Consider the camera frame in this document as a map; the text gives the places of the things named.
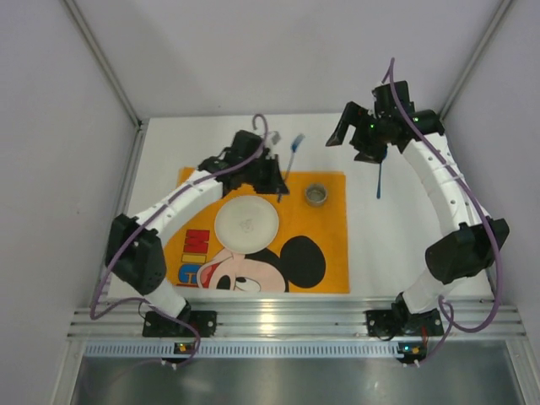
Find blue metallic fork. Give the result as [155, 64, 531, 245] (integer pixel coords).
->
[282, 133, 305, 183]

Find white round plate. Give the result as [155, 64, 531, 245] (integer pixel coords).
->
[214, 196, 279, 255]

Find small metal cup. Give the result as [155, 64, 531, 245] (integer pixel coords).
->
[305, 183, 328, 208]

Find blue metallic spoon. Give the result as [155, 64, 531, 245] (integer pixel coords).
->
[376, 162, 383, 199]

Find orange Mickey Mouse placemat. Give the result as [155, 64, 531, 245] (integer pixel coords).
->
[165, 171, 349, 294]

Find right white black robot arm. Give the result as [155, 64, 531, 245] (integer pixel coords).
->
[327, 81, 510, 318]

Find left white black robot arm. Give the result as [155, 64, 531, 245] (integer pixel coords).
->
[105, 130, 289, 321]

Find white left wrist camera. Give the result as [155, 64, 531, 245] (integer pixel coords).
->
[265, 131, 281, 149]

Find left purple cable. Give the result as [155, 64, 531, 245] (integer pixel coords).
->
[89, 113, 271, 367]

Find purple cable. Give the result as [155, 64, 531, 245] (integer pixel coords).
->
[381, 57, 504, 368]
[89, 113, 271, 367]

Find left aluminium frame post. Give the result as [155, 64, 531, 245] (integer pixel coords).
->
[62, 0, 147, 132]

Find aluminium frame post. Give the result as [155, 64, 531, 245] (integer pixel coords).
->
[438, 0, 516, 120]
[62, 0, 147, 132]

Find right aluminium frame post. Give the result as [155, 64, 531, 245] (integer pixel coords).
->
[438, 0, 516, 120]

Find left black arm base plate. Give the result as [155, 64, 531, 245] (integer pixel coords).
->
[142, 310, 219, 338]

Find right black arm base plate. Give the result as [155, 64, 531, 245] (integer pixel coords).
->
[365, 310, 444, 341]

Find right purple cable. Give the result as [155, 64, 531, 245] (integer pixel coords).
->
[381, 57, 504, 368]

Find aluminium mounting rail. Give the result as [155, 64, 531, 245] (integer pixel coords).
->
[67, 295, 527, 340]

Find perforated grey cable duct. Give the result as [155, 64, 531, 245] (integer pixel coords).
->
[84, 341, 425, 359]

